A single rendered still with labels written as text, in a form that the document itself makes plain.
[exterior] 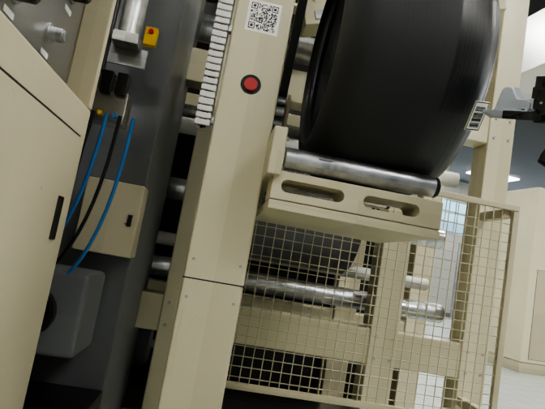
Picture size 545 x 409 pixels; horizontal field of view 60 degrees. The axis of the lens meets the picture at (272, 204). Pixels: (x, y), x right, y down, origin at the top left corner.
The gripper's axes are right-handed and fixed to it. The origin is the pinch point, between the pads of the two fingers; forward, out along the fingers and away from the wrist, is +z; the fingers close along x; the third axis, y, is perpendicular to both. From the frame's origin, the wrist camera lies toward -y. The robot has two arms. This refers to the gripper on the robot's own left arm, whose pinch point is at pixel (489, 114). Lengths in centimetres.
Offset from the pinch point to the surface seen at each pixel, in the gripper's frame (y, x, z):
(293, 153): -9.0, 25.9, 28.4
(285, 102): 1, -15, 70
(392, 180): -14.1, 10.3, 14.0
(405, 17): 17.4, 14.2, 12.0
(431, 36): 14.2, 10.8, 8.3
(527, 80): 25, -430, 133
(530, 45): 58, -417, 131
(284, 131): -4.3, 29.2, 27.9
